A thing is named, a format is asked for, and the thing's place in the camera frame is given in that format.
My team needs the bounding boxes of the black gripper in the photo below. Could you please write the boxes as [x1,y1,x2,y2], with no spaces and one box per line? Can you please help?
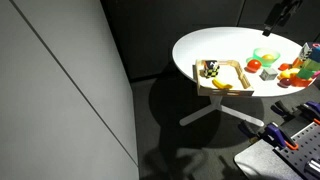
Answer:
[262,0,304,37]

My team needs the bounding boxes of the blue block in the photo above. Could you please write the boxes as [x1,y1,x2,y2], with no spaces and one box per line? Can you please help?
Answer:
[309,44,320,63]

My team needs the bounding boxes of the grey block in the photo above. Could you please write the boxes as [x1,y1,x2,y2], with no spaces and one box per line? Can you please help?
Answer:
[260,67,279,82]

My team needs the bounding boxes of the yellow green block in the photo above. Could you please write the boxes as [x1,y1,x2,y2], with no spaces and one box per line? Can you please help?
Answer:
[302,58,320,72]

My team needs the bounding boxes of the wooden tray box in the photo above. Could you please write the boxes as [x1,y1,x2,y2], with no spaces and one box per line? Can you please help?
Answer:
[193,59,255,98]

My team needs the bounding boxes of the green translucent bowl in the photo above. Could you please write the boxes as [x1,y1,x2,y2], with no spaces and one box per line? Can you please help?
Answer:
[245,47,281,67]

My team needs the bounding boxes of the small red toy fruit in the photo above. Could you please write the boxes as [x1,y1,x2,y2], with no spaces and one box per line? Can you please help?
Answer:
[278,62,291,72]

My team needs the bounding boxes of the red toy tomato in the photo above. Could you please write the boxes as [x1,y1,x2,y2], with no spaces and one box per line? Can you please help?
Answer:
[245,59,263,74]

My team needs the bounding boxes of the dark red toy plum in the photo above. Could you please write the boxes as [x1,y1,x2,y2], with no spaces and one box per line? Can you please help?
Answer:
[278,77,292,89]

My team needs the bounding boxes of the black yellow checkered block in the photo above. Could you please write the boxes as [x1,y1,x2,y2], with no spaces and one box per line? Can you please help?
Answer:
[202,60,221,79]

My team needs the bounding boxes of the yellow toy banana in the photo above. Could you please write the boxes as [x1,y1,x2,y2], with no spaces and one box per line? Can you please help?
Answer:
[212,77,234,91]

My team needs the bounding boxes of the purple clamp orange trigger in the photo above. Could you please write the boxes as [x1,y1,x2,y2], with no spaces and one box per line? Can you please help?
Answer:
[237,120,300,152]
[270,99,320,127]

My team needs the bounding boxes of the silver metal bar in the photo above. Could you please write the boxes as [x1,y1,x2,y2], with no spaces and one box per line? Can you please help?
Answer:
[304,158,320,178]

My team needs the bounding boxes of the white table pedestal base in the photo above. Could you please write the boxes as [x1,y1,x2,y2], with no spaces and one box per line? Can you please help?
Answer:
[179,94,265,128]

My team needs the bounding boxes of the grey base plate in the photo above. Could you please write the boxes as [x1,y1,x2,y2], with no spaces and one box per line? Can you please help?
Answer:
[233,139,303,180]

